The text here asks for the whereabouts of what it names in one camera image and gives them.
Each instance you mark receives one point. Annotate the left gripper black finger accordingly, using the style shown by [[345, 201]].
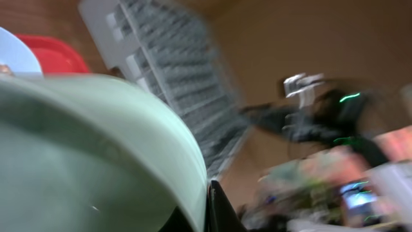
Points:
[[221, 216]]

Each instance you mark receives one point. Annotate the light green bowl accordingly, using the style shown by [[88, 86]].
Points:
[[95, 153]]

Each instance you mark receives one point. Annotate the light blue bowl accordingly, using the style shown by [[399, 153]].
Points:
[[16, 57]]

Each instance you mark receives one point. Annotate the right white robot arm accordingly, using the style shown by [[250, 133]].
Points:
[[334, 123]]

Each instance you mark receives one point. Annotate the grey dishwasher rack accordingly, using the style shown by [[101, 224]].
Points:
[[168, 51]]

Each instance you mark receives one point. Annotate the red plastic tray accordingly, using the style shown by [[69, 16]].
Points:
[[53, 55]]

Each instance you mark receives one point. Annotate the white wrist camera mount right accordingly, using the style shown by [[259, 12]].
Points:
[[302, 87]]

